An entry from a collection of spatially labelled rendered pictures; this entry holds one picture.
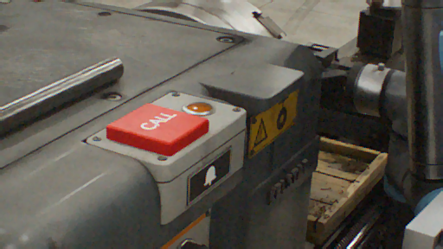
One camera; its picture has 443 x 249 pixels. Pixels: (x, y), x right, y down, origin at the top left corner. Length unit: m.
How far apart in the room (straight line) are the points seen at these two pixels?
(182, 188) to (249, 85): 0.17
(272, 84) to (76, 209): 0.29
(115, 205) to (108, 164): 0.04
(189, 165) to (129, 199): 0.07
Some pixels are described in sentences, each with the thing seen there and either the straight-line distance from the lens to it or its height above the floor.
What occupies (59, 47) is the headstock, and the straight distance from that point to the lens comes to 0.89.
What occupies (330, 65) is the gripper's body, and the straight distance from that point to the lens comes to 1.37.
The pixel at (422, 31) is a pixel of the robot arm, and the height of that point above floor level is 1.24.
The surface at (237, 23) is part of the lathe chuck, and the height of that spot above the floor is 1.22.
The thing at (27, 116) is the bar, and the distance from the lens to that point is 0.70.
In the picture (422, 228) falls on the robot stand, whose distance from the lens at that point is 0.88.
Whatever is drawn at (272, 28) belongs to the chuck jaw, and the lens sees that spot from 1.18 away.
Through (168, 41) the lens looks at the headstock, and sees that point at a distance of 0.91.
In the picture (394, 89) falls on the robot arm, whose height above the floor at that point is 1.10.
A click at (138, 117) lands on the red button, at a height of 1.27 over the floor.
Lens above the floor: 1.53
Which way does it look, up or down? 23 degrees down
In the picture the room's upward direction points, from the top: 3 degrees clockwise
